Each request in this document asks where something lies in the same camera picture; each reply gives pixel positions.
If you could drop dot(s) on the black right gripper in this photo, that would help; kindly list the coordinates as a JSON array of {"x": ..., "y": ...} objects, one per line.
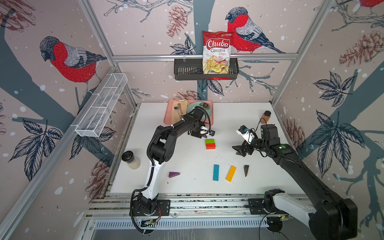
[{"x": 240, "y": 149}]

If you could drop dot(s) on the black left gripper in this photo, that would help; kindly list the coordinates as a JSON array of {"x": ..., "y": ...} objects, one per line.
[{"x": 197, "y": 135}]

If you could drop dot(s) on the green rectangular block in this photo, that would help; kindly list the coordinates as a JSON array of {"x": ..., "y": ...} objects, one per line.
[{"x": 210, "y": 141}]

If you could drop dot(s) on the red rectangular block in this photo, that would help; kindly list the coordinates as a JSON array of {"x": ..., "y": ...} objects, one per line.
[{"x": 210, "y": 146}]

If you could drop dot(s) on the purple triangle block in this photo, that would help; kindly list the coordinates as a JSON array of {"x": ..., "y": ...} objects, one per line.
[{"x": 173, "y": 174}]

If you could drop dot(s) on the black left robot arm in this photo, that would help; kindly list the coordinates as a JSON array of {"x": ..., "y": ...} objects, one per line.
[{"x": 161, "y": 148}]

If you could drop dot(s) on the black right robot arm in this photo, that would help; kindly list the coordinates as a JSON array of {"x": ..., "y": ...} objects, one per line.
[{"x": 328, "y": 216}]

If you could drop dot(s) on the pink tray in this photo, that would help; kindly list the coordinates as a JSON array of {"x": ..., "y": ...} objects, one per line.
[{"x": 167, "y": 118}]

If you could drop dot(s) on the dark brown triangle block lower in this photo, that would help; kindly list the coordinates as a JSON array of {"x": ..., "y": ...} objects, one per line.
[{"x": 246, "y": 170}]

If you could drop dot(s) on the yellow long block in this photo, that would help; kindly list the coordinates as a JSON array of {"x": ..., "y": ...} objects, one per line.
[{"x": 231, "y": 173}]

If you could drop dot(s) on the mint green flower plate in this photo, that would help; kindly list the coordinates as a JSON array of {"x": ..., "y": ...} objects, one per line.
[{"x": 208, "y": 106}]

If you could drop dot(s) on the beige napkin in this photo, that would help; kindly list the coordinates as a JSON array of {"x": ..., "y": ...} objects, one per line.
[{"x": 174, "y": 116}]

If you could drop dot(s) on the silver spoon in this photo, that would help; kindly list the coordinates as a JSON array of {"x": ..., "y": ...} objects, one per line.
[{"x": 177, "y": 109}]

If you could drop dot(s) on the gold purple knife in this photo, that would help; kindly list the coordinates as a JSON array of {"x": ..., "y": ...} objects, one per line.
[{"x": 181, "y": 109}]

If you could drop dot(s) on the teal long block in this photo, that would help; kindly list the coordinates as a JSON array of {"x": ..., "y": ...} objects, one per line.
[{"x": 216, "y": 173}]

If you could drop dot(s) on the brown spice bottle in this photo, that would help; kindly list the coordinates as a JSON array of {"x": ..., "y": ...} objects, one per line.
[{"x": 265, "y": 117}]

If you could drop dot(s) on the black lid shaker jar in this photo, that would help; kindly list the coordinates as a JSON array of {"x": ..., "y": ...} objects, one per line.
[{"x": 131, "y": 160}]

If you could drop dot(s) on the Chuba cassava chips bag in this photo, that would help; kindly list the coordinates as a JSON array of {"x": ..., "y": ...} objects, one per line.
[{"x": 216, "y": 52}]

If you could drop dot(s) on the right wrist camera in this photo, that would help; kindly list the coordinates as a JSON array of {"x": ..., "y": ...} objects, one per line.
[{"x": 248, "y": 134}]

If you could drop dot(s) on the black wall basket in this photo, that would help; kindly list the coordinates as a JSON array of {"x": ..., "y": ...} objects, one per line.
[{"x": 192, "y": 70}]

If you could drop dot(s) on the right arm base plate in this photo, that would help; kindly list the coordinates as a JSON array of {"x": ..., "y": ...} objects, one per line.
[{"x": 257, "y": 207}]

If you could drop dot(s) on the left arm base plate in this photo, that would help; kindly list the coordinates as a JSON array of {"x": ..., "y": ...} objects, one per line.
[{"x": 162, "y": 208}]

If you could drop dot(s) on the white wire wall basket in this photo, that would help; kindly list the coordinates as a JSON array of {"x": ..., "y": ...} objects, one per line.
[{"x": 98, "y": 114}]

